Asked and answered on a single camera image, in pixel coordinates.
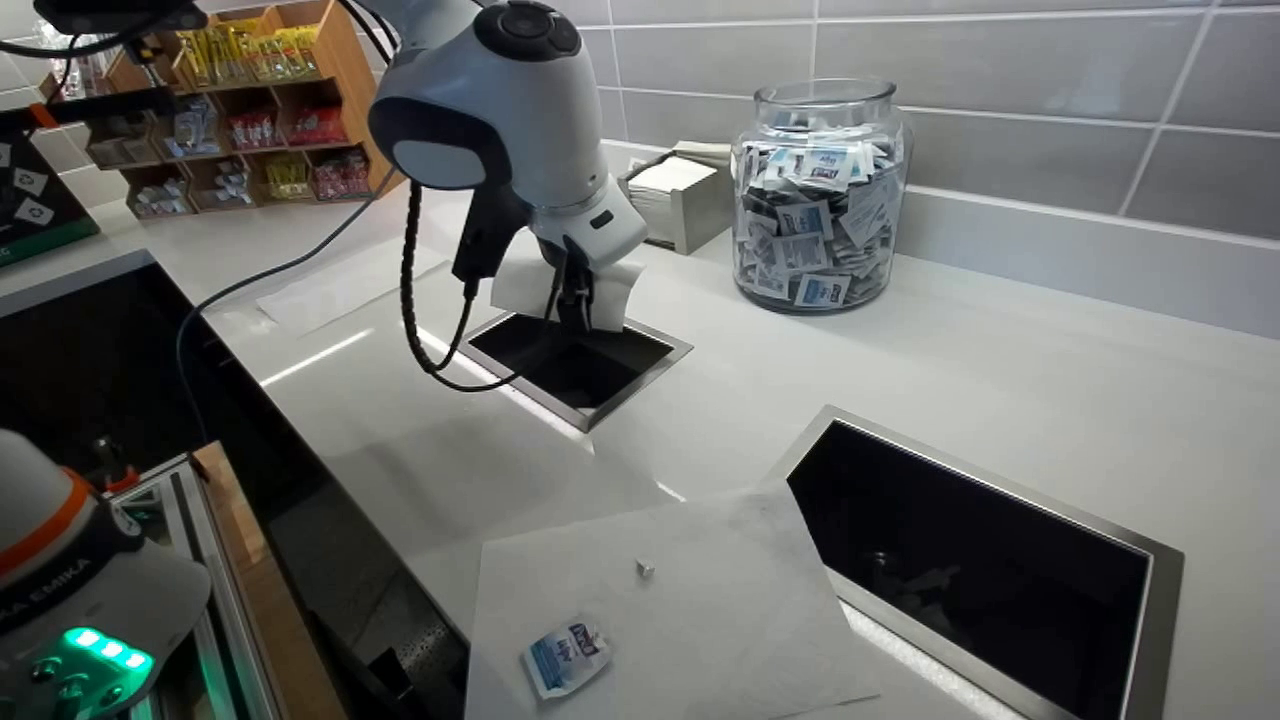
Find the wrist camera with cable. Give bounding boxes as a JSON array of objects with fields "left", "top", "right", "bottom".
[{"left": 397, "top": 183, "right": 533, "bottom": 393}]

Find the glass jar of packets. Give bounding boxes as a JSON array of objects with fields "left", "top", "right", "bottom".
[{"left": 730, "top": 79, "right": 906, "bottom": 317}]

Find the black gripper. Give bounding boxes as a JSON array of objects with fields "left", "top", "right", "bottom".
[{"left": 540, "top": 239, "right": 594, "bottom": 328}]

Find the large square counter opening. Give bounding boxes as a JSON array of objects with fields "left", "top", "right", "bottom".
[{"left": 775, "top": 409, "right": 1182, "bottom": 720}]

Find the white orange robot base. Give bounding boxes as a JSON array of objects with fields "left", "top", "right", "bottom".
[{"left": 0, "top": 428, "right": 211, "bottom": 720}]

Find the white napkin dispenser box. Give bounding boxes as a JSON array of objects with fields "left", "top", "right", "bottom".
[{"left": 624, "top": 150, "right": 730, "bottom": 254}]

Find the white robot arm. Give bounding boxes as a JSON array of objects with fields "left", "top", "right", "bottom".
[{"left": 354, "top": 0, "right": 642, "bottom": 328}]

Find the white tissue front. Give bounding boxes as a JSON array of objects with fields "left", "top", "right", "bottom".
[{"left": 463, "top": 491, "right": 878, "bottom": 720}]

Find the blue white sugar packet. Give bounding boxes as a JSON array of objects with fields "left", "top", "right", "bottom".
[{"left": 519, "top": 617, "right": 611, "bottom": 702}]

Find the black power cable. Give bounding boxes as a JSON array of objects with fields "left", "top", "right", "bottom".
[{"left": 171, "top": 183, "right": 404, "bottom": 430}]

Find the wooden condiment shelf rack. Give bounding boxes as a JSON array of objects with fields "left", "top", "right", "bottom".
[{"left": 63, "top": 0, "right": 397, "bottom": 218}]

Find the small square counter opening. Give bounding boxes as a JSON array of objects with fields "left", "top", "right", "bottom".
[{"left": 463, "top": 313, "right": 688, "bottom": 430}]

